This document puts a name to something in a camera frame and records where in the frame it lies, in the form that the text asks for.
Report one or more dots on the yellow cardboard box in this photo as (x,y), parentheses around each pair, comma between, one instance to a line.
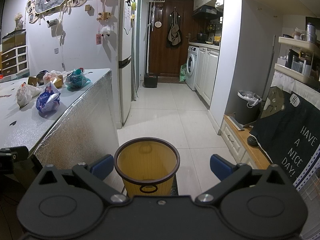
(57,81)

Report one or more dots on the white drawer cabinet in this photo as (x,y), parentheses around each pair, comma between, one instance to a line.
(15,62)

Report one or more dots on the black round object on cabinet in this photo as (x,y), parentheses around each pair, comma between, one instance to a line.
(252,141)

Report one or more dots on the white wall shelf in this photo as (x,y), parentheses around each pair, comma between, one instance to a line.
(299,60)

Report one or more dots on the dark bin with white liner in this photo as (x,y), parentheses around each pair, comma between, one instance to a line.
(247,107)

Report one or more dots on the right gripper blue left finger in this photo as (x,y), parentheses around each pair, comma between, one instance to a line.
(102,167)

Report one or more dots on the green plastic bag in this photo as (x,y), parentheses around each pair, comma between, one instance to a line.
(183,70)

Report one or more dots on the white washing machine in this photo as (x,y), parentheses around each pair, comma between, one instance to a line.
(191,67)

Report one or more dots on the crushed blue soda can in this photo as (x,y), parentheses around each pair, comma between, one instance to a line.
(40,76)

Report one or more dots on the teal plastic bag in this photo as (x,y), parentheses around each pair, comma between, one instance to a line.
(76,79)

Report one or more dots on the yellow wastebasket with brown rim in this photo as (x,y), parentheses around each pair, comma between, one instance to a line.
(147,166)

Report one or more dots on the brown cardboard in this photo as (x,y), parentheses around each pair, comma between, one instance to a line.
(33,81)

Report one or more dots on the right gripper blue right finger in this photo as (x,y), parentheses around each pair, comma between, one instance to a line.
(221,167)

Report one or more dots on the plush sheep wall toy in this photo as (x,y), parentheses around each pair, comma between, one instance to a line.
(105,31)

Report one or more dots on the white kitchen cabinets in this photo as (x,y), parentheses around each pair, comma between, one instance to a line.
(206,73)

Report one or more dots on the hanging khaki bag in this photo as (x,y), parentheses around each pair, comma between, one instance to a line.
(174,33)

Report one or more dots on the black bear cloth cover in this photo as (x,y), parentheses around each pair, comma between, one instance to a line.
(288,133)

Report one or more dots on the blue floral plastic bag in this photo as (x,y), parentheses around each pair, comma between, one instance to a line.
(49,99)

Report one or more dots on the white refrigerator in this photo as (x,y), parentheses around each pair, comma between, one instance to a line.
(125,58)

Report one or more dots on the black bin by door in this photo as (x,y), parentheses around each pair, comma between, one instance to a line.
(150,80)

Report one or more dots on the white low cabinet wood top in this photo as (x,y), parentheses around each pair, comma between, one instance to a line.
(238,146)

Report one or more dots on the pink hanging tag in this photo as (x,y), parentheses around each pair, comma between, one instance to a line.
(98,39)

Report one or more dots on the brown wooden door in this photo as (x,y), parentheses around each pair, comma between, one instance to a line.
(168,47)

